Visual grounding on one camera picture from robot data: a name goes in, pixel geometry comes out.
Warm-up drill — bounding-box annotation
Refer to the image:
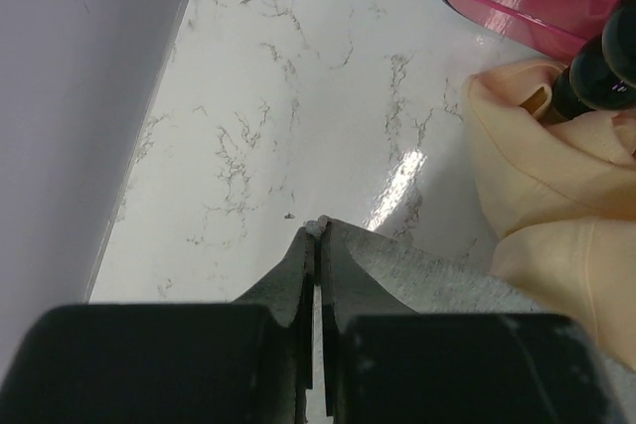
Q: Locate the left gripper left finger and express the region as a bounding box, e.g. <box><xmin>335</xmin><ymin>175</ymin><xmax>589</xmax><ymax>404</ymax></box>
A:
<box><xmin>1</xmin><ymin>228</ymin><xmax>314</xmax><ymax>423</ymax></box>

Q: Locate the yellow t shirt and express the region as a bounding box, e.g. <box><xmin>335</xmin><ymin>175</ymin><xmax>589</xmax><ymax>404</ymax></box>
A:
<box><xmin>462</xmin><ymin>60</ymin><xmax>635</xmax><ymax>366</ymax></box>

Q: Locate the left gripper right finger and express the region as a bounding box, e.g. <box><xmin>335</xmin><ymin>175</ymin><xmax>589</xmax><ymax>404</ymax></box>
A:
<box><xmin>320</xmin><ymin>218</ymin><xmax>627</xmax><ymax>424</ymax></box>

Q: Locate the black pink drawer box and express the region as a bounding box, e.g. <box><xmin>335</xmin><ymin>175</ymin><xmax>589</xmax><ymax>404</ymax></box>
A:
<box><xmin>441</xmin><ymin>0</ymin><xmax>635</xmax><ymax>123</ymax></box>

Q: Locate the grey t shirt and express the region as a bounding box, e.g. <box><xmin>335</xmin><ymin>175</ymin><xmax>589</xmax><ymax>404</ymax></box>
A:
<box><xmin>305</xmin><ymin>214</ymin><xmax>636</xmax><ymax>424</ymax></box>

